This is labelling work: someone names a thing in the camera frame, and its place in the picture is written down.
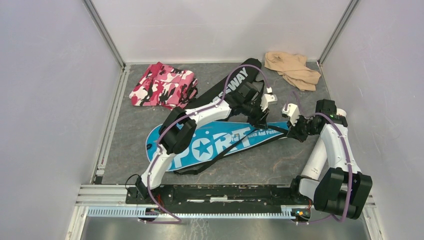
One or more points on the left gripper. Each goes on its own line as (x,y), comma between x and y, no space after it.
(261,124)

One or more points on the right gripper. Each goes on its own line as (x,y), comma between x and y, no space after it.
(294,132)

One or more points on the blue Sport racket cover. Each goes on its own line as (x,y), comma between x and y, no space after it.
(213,138)

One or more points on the black Crossway racket cover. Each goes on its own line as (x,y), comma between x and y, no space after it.
(243,74)

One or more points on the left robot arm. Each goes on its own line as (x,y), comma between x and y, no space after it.
(178,129)

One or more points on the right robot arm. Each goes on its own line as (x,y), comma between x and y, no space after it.
(331,178)

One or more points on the beige cloth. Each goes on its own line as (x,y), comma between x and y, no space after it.
(293,69)

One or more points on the pink camouflage cloth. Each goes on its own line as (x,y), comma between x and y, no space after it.
(166,86)

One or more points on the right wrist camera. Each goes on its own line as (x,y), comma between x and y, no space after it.
(291,112)

